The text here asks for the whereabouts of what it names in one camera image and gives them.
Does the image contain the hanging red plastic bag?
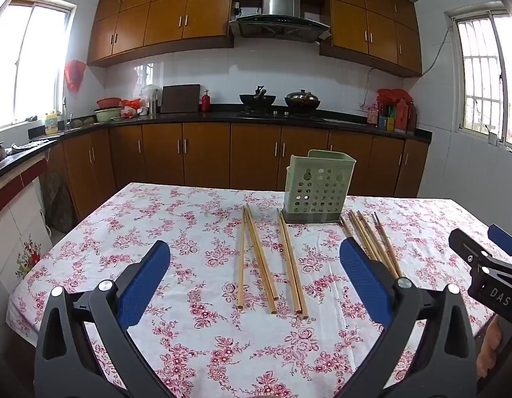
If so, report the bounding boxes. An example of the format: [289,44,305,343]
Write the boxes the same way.
[64,60,87,94]

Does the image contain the row of condiment bottles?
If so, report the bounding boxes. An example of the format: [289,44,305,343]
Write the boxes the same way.
[367,88,418,135]

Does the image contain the wall cable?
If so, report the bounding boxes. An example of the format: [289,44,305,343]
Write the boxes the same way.
[359,29,453,112]

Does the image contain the wok with lid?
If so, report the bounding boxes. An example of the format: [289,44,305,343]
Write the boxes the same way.
[284,89,321,110]

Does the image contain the wooden lower kitchen cabinets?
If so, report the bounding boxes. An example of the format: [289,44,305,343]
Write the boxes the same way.
[44,122,430,221]

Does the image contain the sliding window beside sink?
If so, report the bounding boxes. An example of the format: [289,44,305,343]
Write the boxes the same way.
[0,0,78,133]

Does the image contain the green plastic basin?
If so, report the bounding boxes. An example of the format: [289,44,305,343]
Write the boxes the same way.
[93,108,124,123]

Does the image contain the steel range hood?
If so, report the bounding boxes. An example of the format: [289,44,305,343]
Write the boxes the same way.
[229,0,331,44]

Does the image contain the dark sack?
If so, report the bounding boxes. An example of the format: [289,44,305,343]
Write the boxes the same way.
[40,172,78,233]

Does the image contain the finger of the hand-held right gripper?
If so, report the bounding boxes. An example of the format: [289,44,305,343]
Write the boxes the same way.
[488,224,512,266]
[448,228,494,264]

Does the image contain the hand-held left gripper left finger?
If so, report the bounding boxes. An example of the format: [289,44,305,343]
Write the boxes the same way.
[34,239,171,398]

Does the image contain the black kitchen countertop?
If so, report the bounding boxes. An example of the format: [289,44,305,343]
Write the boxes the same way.
[0,105,432,183]

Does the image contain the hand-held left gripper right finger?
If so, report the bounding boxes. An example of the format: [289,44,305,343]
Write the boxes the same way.
[339,238,488,398]

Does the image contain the dark cutting board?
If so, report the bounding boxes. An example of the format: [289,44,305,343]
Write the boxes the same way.
[160,84,201,114]

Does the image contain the green perforated utensil holder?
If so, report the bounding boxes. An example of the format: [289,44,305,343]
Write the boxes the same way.
[281,149,357,224]

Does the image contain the person's right hand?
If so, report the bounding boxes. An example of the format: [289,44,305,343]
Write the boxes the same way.
[476,315,512,379]

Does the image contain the gas stove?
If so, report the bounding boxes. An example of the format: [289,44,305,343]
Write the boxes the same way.
[235,109,327,120]

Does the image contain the wooden upper wall cabinets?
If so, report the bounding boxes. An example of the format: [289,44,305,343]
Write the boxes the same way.
[87,0,423,79]

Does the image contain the barred window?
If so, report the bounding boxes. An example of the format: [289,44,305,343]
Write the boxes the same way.
[444,0,512,150]

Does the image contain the red and white plastic bag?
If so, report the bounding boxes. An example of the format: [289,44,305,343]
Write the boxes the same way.
[120,99,149,117]

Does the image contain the black wok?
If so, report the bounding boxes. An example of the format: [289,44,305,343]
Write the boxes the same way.
[239,85,277,112]

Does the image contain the red floral tablecloth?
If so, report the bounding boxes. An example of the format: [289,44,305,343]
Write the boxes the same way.
[5,182,512,398]

